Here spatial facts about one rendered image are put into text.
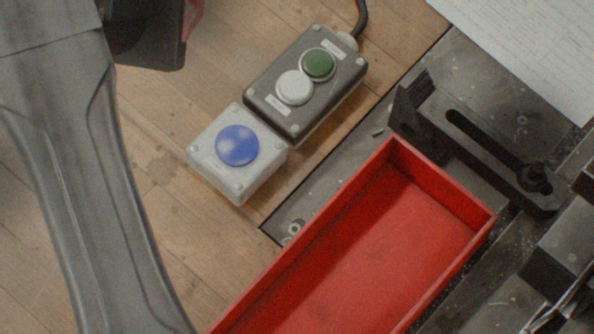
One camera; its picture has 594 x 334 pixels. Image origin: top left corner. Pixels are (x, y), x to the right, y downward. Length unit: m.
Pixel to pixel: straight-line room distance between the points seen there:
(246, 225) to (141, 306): 0.53
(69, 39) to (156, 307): 0.13
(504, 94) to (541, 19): 0.09
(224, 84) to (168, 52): 0.39
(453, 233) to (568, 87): 0.19
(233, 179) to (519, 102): 0.29
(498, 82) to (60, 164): 0.66
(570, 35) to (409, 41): 0.16
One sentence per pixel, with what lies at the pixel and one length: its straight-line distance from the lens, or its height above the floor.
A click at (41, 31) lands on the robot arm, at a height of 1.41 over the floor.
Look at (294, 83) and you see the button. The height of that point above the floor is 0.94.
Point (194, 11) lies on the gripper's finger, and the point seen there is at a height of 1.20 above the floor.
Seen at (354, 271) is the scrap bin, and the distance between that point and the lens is 1.06.
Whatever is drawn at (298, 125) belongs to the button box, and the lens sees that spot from 1.08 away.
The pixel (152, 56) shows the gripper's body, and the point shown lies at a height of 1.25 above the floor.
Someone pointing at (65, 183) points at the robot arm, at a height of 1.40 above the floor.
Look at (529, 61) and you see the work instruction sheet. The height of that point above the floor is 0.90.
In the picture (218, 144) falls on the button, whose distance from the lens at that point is 1.06.
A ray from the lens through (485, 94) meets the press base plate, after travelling 1.15.
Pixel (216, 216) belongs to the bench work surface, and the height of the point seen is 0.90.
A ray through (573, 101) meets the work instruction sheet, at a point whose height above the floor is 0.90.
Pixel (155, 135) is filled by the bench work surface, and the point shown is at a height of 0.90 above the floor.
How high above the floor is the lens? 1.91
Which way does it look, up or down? 68 degrees down
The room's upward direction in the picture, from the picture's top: 6 degrees clockwise
